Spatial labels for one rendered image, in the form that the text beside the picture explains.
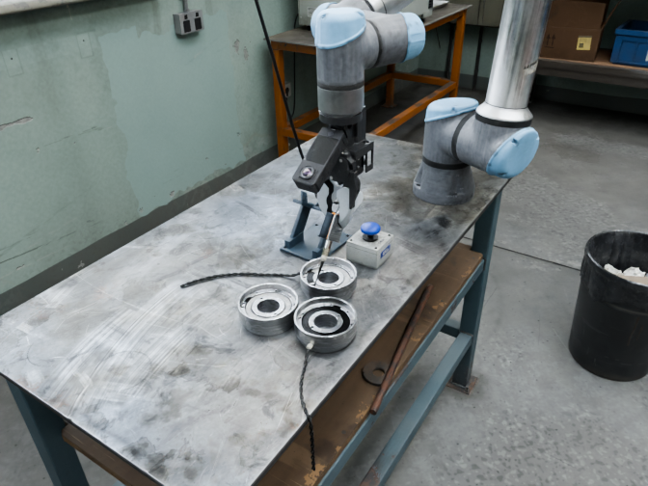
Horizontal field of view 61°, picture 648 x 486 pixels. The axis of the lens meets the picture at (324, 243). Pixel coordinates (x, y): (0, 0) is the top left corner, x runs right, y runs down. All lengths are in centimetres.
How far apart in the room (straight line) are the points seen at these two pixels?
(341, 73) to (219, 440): 56
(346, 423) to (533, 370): 111
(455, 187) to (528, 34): 38
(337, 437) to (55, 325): 55
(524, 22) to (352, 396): 81
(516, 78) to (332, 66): 45
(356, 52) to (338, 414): 69
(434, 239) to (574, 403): 101
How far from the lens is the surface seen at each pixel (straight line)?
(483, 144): 122
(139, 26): 270
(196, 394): 88
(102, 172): 266
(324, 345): 90
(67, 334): 106
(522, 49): 119
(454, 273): 156
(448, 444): 185
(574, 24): 425
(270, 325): 93
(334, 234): 99
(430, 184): 135
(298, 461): 110
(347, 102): 89
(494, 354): 215
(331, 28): 87
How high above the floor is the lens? 143
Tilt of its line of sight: 32 degrees down
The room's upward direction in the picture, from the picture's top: 1 degrees counter-clockwise
